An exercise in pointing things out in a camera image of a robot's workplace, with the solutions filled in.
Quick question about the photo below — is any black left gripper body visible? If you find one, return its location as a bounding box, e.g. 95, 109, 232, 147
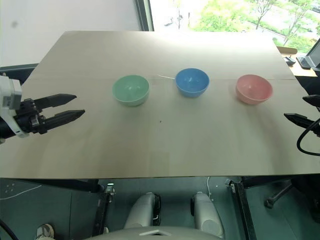
14, 98, 49, 136

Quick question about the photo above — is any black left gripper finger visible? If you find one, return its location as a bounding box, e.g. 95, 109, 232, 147
44, 109, 86, 131
33, 93, 77, 111

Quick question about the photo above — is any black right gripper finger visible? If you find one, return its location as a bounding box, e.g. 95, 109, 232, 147
302, 94, 320, 109
283, 113, 320, 138

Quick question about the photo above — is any black swivel chair with base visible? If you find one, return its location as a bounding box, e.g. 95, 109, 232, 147
264, 74, 320, 222

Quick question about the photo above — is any black laptop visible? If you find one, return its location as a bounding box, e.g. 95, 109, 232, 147
295, 40, 320, 70

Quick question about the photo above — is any small black desk device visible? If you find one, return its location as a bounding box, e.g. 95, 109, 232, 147
283, 55, 297, 67

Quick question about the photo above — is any red bowl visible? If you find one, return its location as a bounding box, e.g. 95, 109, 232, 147
235, 73, 274, 106

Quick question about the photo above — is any brown cardboard box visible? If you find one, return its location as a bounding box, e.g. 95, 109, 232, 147
275, 45, 299, 55

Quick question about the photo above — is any black table crossbar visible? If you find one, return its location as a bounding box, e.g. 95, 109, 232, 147
13, 178, 101, 194

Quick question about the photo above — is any green bowl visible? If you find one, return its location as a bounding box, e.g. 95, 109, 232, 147
111, 74, 151, 107

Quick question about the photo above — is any black metal table leg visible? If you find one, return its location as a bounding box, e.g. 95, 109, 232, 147
224, 176, 259, 240
91, 183, 116, 237

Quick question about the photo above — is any beige shoe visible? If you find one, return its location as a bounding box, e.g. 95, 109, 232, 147
36, 223, 55, 239

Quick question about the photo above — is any blue bowl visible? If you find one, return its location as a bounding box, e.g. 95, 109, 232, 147
174, 67, 210, 99

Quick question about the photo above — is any silver left robot leg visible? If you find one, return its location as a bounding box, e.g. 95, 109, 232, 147
123, 191, 162, 230

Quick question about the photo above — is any silver robot leg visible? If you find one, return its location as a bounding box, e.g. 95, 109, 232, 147
123, 191, 162, 230
190, 191, 225, 239

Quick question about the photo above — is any silver right robot leg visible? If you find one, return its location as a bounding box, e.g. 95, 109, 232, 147
190, 191, 225, 239

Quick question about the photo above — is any silver robot torso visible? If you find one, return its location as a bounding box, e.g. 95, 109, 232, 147
94, 225, 224, 240

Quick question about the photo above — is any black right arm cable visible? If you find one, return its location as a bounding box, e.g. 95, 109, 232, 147
296, 117, 320, 157

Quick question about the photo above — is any black floor cable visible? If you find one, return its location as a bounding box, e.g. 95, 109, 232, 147
0, 219, 19, 240

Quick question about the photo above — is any white hanging cable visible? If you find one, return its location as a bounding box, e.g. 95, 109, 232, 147
206, 176, 214, 199

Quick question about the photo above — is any dark window frame post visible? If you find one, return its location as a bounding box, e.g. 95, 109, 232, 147
136, 0, 155, 32

